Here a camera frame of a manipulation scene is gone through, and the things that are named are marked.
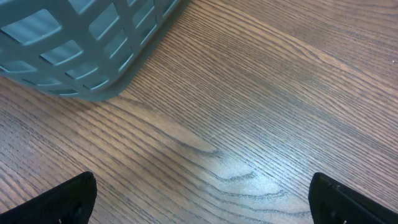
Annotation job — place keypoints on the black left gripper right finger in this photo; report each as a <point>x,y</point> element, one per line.
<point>331,202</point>

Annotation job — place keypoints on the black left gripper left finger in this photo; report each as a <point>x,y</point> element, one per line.
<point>71,202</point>

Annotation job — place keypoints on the grey plastic shopping basket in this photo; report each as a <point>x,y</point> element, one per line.
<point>89,50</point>

